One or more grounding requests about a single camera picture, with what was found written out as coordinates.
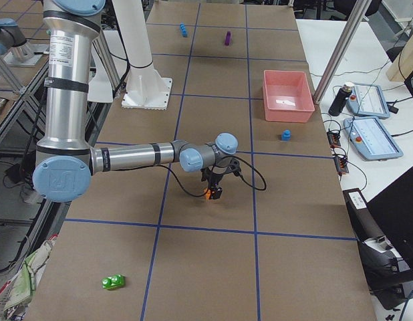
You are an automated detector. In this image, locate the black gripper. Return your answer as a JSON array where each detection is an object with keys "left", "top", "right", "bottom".
[{"left": 201, "top": 159, "right": 241, "bottom": 199}]

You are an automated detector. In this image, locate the pink plastic box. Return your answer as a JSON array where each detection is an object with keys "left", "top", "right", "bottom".
[{"left": 263, "top": 70, "right": 315, "bottom": 123}]

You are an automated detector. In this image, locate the teach pendant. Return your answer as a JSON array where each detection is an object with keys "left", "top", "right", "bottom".
[
  {"left": 342, "top": 82, "right": 390, "bottom": 119},
  {"left": 343, "top": 116, "right": 404, "bottom": 161}
]

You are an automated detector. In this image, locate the orange block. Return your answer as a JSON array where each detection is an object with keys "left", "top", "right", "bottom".
[{"left": 204, "top": 189, "right": 213, "bottom": 200}]

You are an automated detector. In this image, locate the small blue block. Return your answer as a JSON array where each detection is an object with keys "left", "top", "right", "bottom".
[{"left": 281, "top": 129, "right": 291, "bottom": 141}]

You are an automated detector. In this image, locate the lower teach pendant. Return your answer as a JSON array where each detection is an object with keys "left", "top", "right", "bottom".
[{"left": 343, "top": 116, "right": 404, "bottom": 161}]

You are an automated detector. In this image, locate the black laptop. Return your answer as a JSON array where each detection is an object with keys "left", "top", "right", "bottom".
[{"left": 368, "top": 167, "right": 413, "bottom": 268}]

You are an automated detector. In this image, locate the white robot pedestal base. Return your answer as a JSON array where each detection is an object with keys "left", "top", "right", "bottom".
[{"left": 112, "top": 0, "right": 172, "bottom": 110}]

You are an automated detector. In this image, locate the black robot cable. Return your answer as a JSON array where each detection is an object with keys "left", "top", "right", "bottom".
[{"left": 167, "top": 155, "right": 267, "bottom": 197}]

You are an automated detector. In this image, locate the crumpled cloth bag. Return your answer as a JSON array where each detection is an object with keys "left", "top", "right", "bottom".
[{"left": 0, "top": 234, "right": 58, "bottom": 320}]

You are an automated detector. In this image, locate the orange connector board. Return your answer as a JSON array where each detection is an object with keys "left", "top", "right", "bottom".
[
  {"left": 333, "top": 154, "right": 349, "bottom": 176},
  {"left": 327, "top": 130, "right": 341, "bottom": 148}
]

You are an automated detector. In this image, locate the black bottle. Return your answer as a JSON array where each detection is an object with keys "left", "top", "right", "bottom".
[{"left": 328, "top": 82, "right": 354, "bottom": 116}]

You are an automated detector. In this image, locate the aluminium frame post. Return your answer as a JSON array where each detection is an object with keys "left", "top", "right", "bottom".
[{"left": 313, "top": 0, "right": 373, "bottom": 105}]

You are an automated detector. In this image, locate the green double block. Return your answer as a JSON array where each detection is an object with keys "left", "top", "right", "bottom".
[{"left": 102, "top": 274, "right": 125, "bottom": 290}]

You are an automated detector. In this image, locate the lower orange connector board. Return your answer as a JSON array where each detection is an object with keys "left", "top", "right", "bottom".
[{"left": 333, "top": 154, "right": 349, "bottom": 176}]

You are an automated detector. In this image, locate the upper teach pendant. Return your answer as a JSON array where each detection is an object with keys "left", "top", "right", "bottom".
[{"left": 342, "top": 82, "right": 390, "bottom": 119}]

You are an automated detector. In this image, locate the long blue studded block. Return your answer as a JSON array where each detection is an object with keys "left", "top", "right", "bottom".
[{"left": 179, "top": 23, "right": 188, "bottom": 37}]

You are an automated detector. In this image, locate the black printer device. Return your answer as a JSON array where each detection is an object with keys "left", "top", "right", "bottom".
[{"left": 343, "top": 189, "right": 413, "bottom": 310}]

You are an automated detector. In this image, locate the upper orange connector board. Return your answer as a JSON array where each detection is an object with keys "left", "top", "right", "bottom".
[{"left": 327, "top": 130, "right": 341, "bottom": 148}]

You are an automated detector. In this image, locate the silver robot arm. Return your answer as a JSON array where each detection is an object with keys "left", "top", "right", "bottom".
[{"left": 32, "top": 1, "right": 240, "bottom": 203}]

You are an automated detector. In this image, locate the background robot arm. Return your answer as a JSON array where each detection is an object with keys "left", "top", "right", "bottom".
[{"left": 0, "top": 18, "right": 49, "bottom": 68}]

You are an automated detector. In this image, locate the purple block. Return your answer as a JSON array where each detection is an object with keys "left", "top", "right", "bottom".
[{"left": 224, "top": 31, "right": 231, "bottom": 46}]

